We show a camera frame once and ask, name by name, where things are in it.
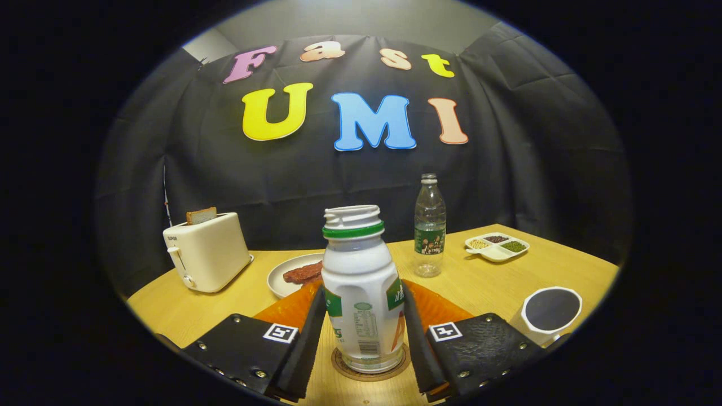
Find white divided snack tray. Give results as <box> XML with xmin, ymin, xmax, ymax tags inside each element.
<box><xmin>465</xmin><ymin>232</ymin><xmax>530</xmax><ymax>263</ymax></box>

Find red meat slice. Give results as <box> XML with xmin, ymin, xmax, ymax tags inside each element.
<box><xmin>283</xmin><ymin>261</ymin><xmax>324</xmax><ymax>285</ymax></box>

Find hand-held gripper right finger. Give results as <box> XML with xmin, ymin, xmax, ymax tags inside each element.
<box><xmin>402</xmin><ymin>281</ymin><xmax>548</xmax><ymax>402</ymax></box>

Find round cork coaster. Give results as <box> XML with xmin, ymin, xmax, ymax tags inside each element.
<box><xmin>331</xmin><ymin>343</ymin><xmax>411</xmax><ymax>382</ymax></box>

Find white cup with wooden handle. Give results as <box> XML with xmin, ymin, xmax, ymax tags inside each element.
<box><xmin>510</xmin><ymin>286</ymin><xmax>583</xmax><ymax>346</ymax></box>

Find black backdrop cloth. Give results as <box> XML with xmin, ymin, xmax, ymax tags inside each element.
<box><xmin>93</xmin><ymin>20</ymin><xmax>632</xmax><ymax>299</ymax></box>

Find wooden table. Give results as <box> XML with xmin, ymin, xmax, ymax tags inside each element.
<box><xmin>127</xmin><ymin>224</ymin><xmax>621</xmax><ymax>406</ymax></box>

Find white juice bottle green label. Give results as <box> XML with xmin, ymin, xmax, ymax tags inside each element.
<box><xmin>320</xmin><ymin>205</ymin><xmax>406</xmax><ymax>374</ymax></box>

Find clear plastic water bottle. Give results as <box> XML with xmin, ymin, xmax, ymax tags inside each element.
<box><xmin>414</xmin><ymin>173</ymin><xmax>447</xmax><ymax>278</ymax></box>

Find oval grey plate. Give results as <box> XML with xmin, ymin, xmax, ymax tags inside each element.
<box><xmin>267</xmin><ymin>253</ymin><xmax>325</xmax><ymax>299</ymax></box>

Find cream toaster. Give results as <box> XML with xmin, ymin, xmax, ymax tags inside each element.
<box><xmin>162</xmin><ymin>212</ymin><xmax>254</xmax><ymax>294</ymax></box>

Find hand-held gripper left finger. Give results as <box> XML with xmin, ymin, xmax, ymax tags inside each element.
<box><xmin>180</xmin><ymin>282</ymin><xmax>328</xmax><ymax>402</ymax></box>

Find bread slice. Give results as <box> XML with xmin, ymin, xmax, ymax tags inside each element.
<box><xmin>186</xmin><ymin>206</ymin><xmax>218</xmax><ymax>226</ymax></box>

